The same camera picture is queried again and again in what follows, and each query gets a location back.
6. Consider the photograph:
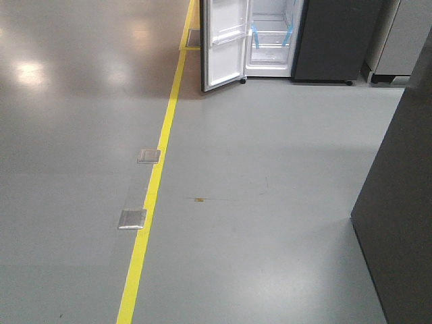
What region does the grey stone kitchen island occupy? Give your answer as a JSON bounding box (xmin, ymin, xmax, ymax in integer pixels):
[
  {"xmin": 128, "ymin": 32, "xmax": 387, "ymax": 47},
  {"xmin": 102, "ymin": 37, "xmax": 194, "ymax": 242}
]
[{"xmin": 351, "ymin": 40, "xmax": 431, "ymax": 323}]

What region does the metal floor socket cover far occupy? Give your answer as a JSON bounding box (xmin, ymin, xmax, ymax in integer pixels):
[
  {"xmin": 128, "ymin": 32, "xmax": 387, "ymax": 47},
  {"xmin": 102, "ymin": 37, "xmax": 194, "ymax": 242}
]
[{"xmin": 137, "ymin": 149, "xmax": 161, "ymax": 164}]

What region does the yellow floor tape line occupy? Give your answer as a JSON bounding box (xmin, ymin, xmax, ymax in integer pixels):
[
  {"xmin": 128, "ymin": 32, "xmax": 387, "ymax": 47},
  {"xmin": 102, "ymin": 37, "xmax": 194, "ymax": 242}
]
[{"xmin": 116, "ymin": 1, "xmax": 198, "ymax": 323}]

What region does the dark grey fridge body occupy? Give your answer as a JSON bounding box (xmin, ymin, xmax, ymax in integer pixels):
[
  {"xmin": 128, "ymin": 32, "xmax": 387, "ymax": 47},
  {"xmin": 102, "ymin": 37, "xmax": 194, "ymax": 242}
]
[{"xmin": 244, "ymin": 1, "xmax": 383, "ymax": 85}]

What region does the metal floor socket cover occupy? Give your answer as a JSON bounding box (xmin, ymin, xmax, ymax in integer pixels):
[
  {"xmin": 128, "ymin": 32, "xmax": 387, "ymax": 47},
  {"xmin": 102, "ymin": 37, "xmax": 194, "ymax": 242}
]
[
  {"xmin": 137, "ymin": 149, "xmax": 161, "ymax": 164},
  {"xmin": 117, "ymin": 209, "xmax": 146, "ymax": 230}
]

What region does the white cabinet beside fridge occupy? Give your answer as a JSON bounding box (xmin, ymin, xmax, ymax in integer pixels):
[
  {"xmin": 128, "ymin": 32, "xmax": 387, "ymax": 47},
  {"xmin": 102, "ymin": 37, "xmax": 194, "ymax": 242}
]
[{"xmin": 362, "ymin": 0, "xmax": 431, "ymax": 84}]

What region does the clear fridge crisper drawer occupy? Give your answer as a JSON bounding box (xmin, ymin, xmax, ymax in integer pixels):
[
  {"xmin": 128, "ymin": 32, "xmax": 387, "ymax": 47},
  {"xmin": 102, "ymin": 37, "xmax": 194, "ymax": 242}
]
[{"xmin": 250, "ymin": 29, "xmax": 292, "ymax": 65}]

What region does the clear lower door bin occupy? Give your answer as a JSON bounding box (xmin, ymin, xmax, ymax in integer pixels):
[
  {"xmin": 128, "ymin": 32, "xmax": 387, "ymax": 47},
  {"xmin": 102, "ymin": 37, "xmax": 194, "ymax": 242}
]
[{"xmin": 210, "ymin": 24, "xmax": 246, "ymax": 45}]

